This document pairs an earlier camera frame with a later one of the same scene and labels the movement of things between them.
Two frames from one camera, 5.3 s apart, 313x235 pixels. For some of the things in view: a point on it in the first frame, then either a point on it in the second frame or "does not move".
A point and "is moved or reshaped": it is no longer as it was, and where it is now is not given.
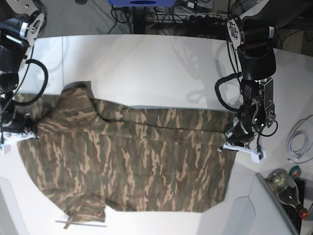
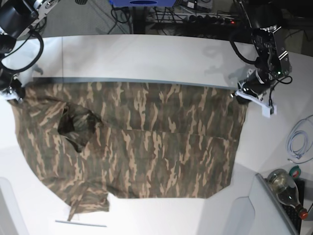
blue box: (142, 3) does not move
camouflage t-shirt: (91, 153) is moved or reshaped
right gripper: (241, 130) to (256, 83)
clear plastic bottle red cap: (286, 191) does not move
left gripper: (18, 121) to (14, 90)
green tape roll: (295, 171) does not move
